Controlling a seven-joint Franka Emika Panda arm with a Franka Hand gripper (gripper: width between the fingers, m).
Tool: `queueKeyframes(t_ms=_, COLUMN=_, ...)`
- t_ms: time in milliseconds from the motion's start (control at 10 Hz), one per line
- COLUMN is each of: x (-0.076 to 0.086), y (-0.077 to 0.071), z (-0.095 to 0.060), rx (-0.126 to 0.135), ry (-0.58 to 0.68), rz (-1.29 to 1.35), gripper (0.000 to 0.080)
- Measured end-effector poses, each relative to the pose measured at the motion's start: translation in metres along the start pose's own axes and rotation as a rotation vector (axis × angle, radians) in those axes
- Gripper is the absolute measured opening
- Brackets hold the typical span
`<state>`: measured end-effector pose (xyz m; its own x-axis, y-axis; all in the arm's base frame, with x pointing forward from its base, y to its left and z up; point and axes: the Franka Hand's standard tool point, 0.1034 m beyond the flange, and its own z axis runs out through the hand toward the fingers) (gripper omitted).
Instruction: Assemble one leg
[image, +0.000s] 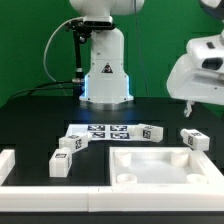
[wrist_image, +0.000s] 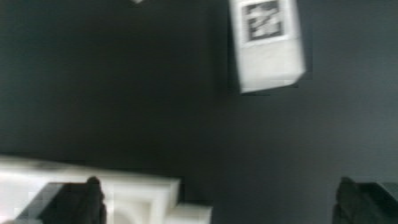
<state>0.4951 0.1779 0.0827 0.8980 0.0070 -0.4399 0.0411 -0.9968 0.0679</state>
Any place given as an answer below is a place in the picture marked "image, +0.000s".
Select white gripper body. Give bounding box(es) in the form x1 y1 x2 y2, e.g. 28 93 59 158
167 31 224 105

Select black base cables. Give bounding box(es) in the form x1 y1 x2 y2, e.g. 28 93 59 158
5 79 83 104

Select paper sheet with tags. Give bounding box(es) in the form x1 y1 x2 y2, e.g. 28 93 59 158
66 124 131 141

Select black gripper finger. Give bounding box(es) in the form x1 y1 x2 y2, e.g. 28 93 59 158
184 101 194 117

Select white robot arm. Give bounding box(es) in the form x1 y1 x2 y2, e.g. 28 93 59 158
69 0 224 116

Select black camera on stand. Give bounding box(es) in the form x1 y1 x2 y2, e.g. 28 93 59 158
65 17 115 83

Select white square table top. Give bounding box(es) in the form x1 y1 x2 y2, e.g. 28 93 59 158
109 147 221 186

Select white camera cable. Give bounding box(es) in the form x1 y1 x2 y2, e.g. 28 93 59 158
42 17 84 84

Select white U-shaped obstacle fence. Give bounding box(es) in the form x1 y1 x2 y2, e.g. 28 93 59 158
0 150 224 212

